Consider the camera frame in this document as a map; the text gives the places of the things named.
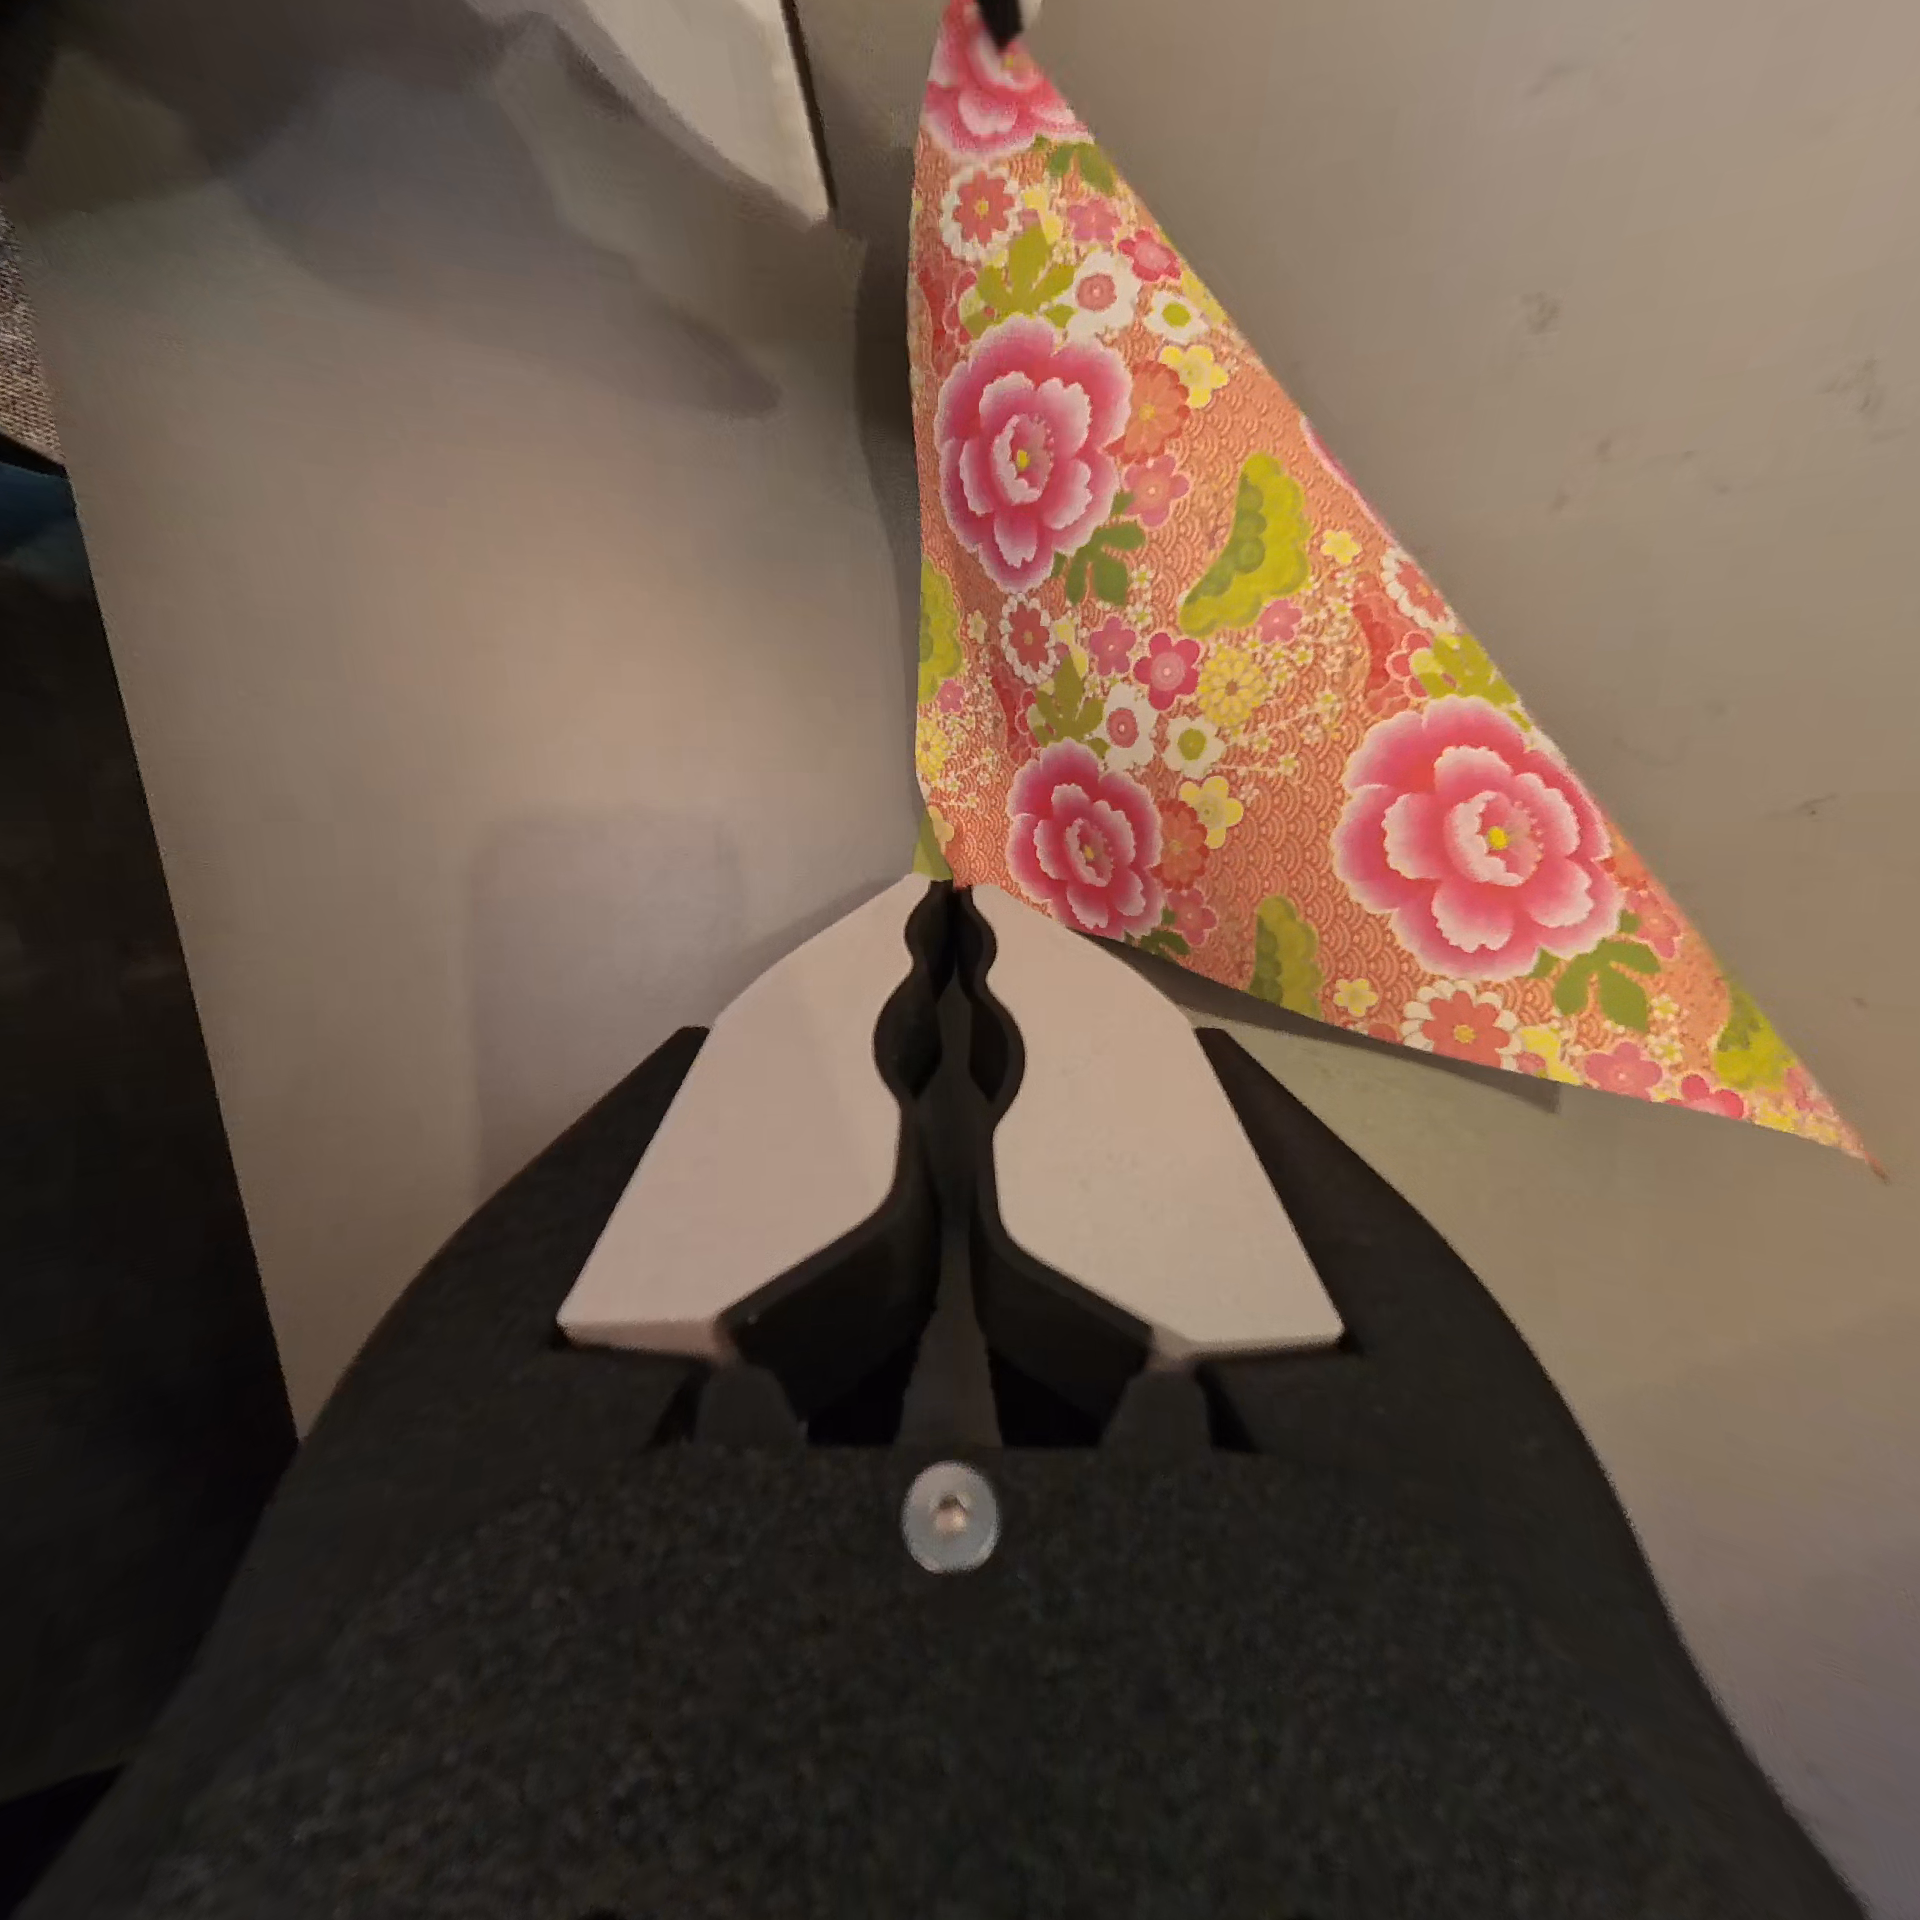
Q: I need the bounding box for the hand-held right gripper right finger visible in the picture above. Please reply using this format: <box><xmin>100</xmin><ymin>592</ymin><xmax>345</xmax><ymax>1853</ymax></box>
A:
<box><xmin>943</xmin><ymin>880</ymin><xmax>1347</xmax><ymax>1450</ymax></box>

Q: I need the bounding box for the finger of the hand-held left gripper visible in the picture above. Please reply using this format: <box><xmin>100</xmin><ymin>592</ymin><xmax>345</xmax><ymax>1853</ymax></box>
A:
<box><xmin>577</xmin><ymin>0</ymin><xmax>838</xmax><ymax>224</ymax></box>

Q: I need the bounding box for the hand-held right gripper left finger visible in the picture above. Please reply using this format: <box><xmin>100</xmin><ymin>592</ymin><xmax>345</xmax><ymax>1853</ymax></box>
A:
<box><xmin>557</xmin><ymin>878</ymin><xmax>961</xmax><ymax>1450</ymax></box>

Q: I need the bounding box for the floral origami paper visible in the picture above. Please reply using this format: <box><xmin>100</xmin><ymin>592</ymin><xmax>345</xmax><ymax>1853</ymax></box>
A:
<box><xmin>907</xmin><ymin>0</ymin><xmax>1889</xmax><ymax>1185</ymax></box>

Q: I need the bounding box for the person's dark clothing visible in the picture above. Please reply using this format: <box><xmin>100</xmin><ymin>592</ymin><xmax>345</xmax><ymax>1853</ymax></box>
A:
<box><xmin>0</xmin><ymin>569</ymin><xmax>298</xmax><ymax>1800</ymax></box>

